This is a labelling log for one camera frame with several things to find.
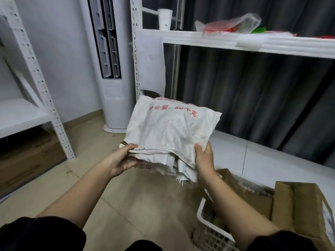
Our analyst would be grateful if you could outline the person's right hand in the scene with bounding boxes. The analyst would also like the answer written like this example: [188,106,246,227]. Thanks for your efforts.
[194,141,217,182]

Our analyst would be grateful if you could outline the person's left hand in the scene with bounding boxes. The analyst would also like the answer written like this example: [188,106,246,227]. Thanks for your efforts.
[104,143,142,179]

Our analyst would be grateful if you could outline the white woven sack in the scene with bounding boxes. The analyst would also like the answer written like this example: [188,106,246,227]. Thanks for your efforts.
[120,95,222,184]

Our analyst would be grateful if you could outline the person's left forearm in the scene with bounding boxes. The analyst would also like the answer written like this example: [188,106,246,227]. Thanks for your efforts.
[35,161,113,230]

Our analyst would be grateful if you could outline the person's right forearm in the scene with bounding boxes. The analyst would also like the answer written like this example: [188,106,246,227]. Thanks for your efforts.
[199,172,280,251]

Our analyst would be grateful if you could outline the white plastic basket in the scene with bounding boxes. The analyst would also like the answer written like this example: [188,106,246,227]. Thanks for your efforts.
[192,197,244,251]

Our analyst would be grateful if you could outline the white metal shelving rack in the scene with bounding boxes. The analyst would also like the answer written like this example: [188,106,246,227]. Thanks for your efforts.
[130,0,335,192]
[0,0,76,160]

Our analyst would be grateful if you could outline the white paper sheet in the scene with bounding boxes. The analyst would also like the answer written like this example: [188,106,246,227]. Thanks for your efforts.
[136,31,166,95]

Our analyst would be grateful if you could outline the white standing air conditioner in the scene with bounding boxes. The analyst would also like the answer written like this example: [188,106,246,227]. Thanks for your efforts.
[79,0,139,133]

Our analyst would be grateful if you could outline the dark grey curtain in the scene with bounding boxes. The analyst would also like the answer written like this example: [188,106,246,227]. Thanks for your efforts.
[143,0,335,169]

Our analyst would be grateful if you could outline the large brown cardboard box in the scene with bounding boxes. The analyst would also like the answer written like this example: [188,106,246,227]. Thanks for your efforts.
[0,127,66,197]

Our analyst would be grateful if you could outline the clear plastic bag with red contents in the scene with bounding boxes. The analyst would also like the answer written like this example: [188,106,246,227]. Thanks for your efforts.
[194,13,262,34]

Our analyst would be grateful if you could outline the white paper cup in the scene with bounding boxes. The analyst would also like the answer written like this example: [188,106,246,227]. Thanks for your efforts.
[157,9,173,31]

